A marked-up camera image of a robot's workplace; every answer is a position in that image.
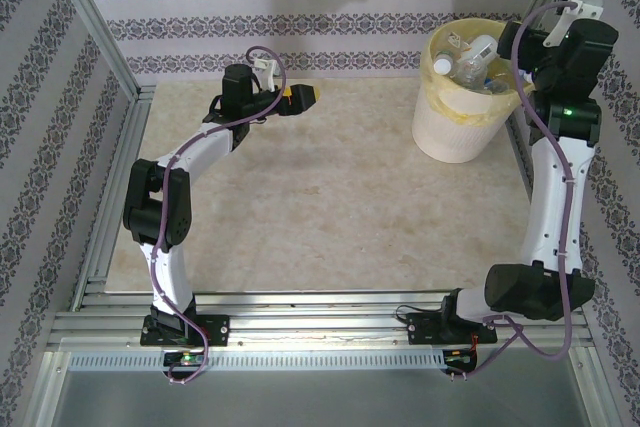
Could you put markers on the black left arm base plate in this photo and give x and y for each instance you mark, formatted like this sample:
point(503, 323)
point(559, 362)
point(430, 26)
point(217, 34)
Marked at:
point(217, 329)

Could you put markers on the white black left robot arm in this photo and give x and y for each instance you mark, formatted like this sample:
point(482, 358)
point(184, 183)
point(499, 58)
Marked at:
point(200, 147)

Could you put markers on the white ribbed plastic bin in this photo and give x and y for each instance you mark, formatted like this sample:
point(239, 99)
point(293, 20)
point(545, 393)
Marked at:
point(450, 132)

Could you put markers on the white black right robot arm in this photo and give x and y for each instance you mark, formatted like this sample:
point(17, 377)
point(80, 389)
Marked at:
point(555, 197)

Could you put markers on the left controller board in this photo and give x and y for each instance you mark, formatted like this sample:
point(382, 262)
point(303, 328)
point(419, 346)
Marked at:
point(185, 358)

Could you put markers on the grey metal shelf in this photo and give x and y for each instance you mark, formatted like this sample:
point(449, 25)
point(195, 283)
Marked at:
point(320, 402)

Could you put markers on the right controller board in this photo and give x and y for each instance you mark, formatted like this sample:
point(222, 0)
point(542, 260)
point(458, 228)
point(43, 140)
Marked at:
point(457, 356)

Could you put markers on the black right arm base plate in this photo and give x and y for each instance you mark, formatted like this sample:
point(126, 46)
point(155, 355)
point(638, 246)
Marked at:
point(425, 332)

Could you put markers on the aluminium profile frame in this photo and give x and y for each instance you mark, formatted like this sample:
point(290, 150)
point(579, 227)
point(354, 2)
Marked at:
point(300, 319)

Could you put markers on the controller board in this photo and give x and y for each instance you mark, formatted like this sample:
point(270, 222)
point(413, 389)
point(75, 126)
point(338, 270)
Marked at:
point(185, 358)
point(457, 356)

